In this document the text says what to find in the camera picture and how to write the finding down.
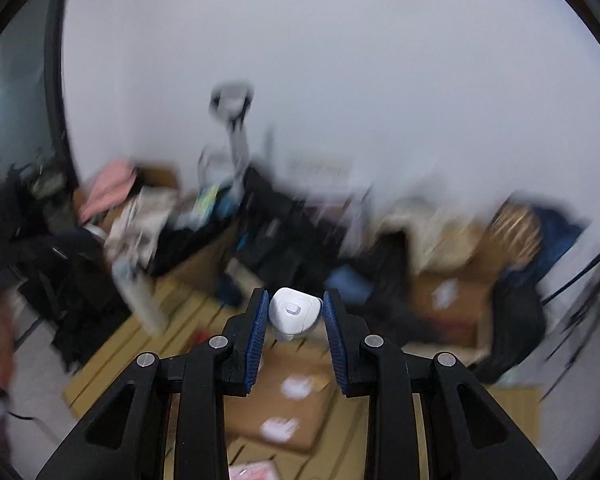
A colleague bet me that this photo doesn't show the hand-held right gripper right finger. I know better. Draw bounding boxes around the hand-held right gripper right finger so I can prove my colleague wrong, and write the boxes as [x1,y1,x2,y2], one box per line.
[322,290,558,480]

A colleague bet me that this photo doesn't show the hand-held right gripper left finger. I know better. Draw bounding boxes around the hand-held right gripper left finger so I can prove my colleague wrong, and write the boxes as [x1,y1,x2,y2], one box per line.
[35,287,271,480]

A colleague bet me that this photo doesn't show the small white round case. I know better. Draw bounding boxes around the small white round case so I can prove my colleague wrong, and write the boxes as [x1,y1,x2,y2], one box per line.
[280,374,313,401]
[260,417,301,443]
[269,287,323,342]

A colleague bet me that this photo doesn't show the black garment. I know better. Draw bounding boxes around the black garment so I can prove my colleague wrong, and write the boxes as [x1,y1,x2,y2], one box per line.
[340,230,446,346]

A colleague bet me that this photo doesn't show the black clothing heap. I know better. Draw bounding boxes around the black clothing heap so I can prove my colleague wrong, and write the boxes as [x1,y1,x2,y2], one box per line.
[230,167,376,306]

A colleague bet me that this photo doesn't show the white thermos bottle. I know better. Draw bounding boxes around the white thermos bottle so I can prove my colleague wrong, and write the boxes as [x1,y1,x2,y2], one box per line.
[112,255,171,336]

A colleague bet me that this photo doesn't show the cardboard box with labels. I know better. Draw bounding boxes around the cardboard box with labels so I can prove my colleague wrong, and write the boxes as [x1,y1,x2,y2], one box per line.
[410,230,501,351]

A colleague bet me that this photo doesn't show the pink printed wipes pack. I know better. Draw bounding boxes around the pink printed wipes pack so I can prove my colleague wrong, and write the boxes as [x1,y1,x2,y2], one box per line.
[228,462,281,480]

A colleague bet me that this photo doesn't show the beige tote bag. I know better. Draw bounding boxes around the beige tote bag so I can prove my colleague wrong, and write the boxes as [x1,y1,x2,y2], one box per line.
[375,195,481,261]

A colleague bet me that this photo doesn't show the beige clothing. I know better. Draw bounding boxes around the beige clothing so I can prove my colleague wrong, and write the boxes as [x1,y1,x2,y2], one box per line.
[105,187,181,271]

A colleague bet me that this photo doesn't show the black backpack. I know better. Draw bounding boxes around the black backpack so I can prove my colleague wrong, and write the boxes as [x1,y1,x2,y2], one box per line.
[472,265,548,386]

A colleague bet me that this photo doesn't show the black clothes pile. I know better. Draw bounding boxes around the black clothes pile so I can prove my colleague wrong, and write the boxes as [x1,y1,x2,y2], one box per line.
[10,225,131,366]

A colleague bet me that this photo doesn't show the pink cloth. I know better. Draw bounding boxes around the pink cloth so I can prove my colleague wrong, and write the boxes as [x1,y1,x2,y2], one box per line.
[77,157,138,226]

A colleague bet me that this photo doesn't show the blue bag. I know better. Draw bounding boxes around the blue bag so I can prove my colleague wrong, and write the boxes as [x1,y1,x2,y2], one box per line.
[530,205,588,286]

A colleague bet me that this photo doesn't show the black folding trolley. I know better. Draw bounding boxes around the black folding trolley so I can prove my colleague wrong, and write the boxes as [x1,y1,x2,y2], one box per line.
[0,160,81,241]

